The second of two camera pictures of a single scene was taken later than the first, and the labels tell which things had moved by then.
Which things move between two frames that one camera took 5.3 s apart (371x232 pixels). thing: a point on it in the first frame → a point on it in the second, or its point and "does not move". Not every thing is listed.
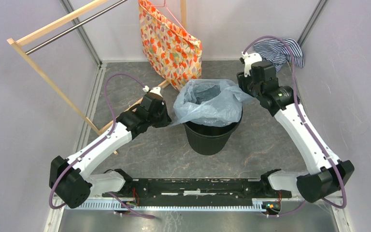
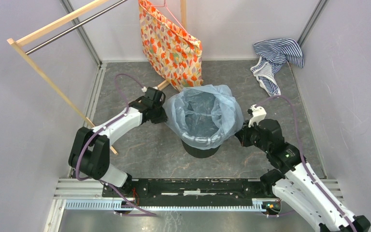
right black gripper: (242, 80) → (241, 134)
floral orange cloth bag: (175, 53) does not move
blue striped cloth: (276, 51) does not move
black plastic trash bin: (208, 140) → (197, 152)
